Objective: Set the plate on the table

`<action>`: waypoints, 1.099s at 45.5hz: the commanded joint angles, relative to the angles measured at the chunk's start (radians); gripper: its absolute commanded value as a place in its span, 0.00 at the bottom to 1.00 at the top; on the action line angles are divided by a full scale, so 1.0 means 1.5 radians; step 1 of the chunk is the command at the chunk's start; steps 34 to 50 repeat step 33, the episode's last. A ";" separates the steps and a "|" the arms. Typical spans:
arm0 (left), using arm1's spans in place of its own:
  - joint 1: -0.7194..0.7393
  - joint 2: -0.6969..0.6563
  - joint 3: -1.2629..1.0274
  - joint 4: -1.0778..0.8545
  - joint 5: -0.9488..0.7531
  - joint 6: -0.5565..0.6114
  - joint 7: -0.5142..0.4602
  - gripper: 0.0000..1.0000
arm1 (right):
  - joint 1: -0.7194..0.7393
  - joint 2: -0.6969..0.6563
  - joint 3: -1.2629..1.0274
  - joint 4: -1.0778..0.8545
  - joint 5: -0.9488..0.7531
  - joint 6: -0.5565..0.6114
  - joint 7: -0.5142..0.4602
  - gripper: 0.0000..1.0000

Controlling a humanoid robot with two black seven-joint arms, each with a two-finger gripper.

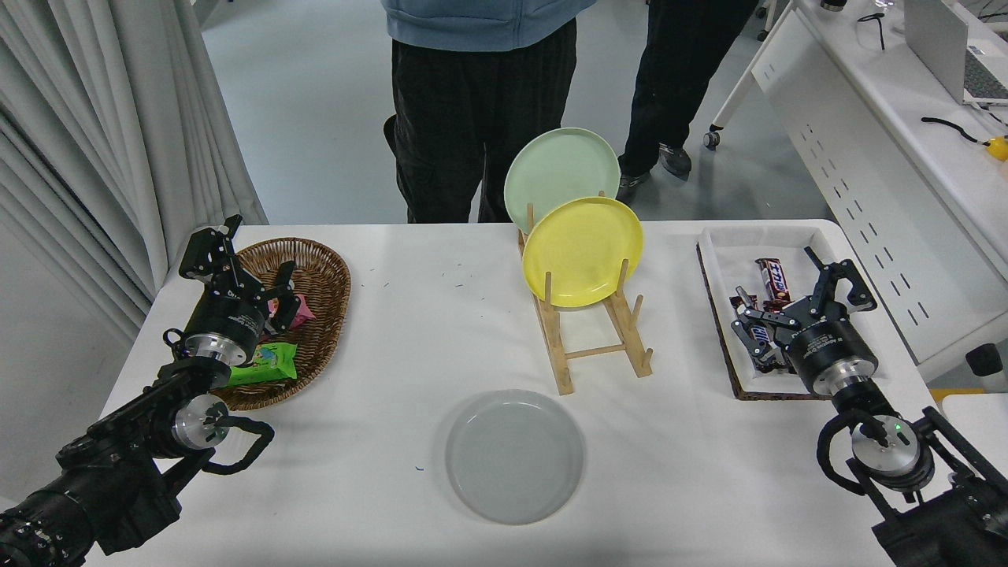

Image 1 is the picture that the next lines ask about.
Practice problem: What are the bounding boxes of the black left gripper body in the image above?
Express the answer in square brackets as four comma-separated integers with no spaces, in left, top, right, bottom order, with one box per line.
[186,283,270,357]

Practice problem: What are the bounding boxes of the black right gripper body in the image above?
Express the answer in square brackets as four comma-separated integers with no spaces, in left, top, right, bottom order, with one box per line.
[784,317,877,382]

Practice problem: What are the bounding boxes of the grey plate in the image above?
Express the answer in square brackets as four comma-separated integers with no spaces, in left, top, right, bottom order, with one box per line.
[445,389,586,526]

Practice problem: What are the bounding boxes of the yellow plate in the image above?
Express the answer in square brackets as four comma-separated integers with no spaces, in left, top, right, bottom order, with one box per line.
[522,196,644,309]

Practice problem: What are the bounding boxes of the wooden plate rack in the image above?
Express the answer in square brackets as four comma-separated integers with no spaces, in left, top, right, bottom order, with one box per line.
[517,191,654,396]

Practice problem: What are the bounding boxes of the pale green plate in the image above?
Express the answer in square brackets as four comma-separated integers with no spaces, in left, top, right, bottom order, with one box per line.
[503,127,621,235]

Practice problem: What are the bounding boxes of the pink snack packet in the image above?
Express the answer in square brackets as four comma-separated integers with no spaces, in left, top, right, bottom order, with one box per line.
[266,291,316,333]

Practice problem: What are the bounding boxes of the brown wicker basket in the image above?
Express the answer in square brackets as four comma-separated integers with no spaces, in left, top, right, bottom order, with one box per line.
[206,237,352,412]

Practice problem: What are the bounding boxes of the green snack packet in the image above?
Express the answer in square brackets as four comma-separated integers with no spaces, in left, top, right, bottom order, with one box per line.
[227,342,298,387]

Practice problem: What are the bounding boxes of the white rectangular tray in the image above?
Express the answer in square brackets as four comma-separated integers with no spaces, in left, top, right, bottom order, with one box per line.
[696,225,891,401]

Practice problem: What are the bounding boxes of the black and white cylinder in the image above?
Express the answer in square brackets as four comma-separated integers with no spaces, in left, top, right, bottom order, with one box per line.
[965,343,1007,392]

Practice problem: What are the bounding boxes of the white desk with perforated panel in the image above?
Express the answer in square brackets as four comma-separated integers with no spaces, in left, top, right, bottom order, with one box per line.
[703,0,1008,385]

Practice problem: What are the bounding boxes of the white pleated curtain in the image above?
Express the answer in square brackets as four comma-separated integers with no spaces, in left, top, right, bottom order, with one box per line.
[0,0,269,347]

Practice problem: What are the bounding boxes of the silver laptop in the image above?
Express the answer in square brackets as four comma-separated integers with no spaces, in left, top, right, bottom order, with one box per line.
[902,0,1008,106]

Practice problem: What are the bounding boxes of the person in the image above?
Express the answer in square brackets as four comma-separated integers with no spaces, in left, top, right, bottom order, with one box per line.
[617,0,757,204]
[380,0,599,224]

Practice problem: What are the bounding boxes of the black cable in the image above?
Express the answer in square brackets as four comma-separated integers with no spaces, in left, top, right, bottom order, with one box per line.
[921,117,985,146]

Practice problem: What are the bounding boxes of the thin black cord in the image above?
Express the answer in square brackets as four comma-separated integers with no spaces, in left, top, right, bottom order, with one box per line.
[856,11,887,51]

